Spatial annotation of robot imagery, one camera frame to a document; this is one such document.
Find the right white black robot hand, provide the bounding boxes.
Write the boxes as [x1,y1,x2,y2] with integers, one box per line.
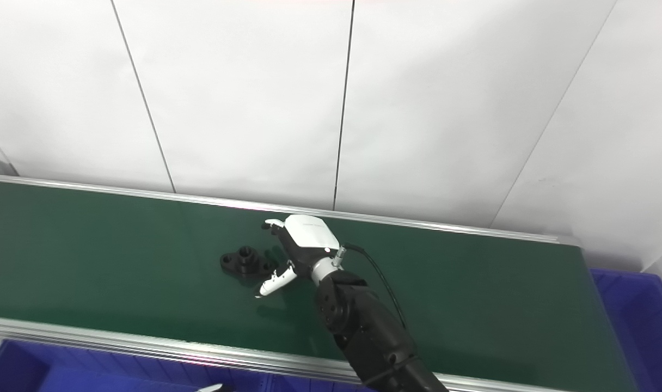
[255,214,341,299]

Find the black flanged machine part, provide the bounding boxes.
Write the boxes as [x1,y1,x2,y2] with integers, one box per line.
[220,246,278,279]

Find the green conveyor belt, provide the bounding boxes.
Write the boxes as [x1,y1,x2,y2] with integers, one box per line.
[0,180,639,392]
[0,158,582,392]

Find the blue plastic bin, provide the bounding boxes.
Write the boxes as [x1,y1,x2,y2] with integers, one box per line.
[590,268,662,392]
[266,373,372,392]
[0,340,269,392]

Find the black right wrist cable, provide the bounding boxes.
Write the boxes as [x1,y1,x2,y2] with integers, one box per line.
[334,243,409,329]

